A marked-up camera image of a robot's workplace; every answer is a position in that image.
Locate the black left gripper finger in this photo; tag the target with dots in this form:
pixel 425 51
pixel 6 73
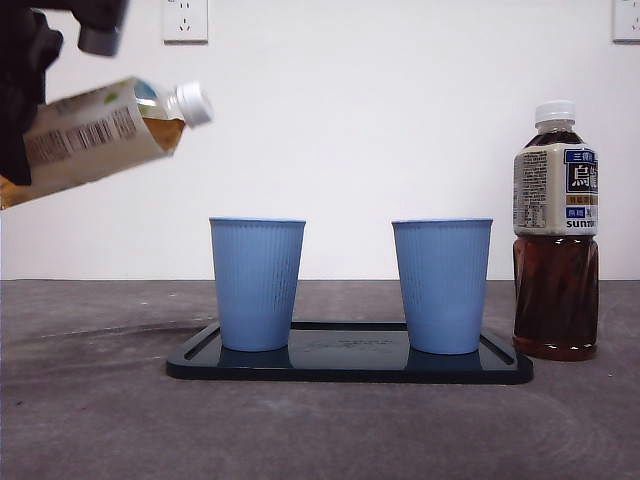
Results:
pixel 12 150

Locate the pale tea bottle white label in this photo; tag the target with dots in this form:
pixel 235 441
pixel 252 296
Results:
pixel 100 145

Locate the dark oolong tea bottle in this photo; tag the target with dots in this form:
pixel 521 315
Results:
pixel 555 300

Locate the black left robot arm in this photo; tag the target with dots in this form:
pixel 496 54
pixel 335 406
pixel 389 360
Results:
pixel 20 60

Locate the blue ribbed plastic cup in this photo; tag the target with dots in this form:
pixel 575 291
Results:
pixel 442 285
pixel 256 285

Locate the dark blue rectangular tray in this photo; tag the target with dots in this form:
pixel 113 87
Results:
pixel 350 366

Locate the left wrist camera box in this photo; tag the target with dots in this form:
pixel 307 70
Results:
pixel 100 40

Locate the white wall socket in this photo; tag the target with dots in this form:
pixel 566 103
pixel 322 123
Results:
pixel 185 22
pixel 627 20

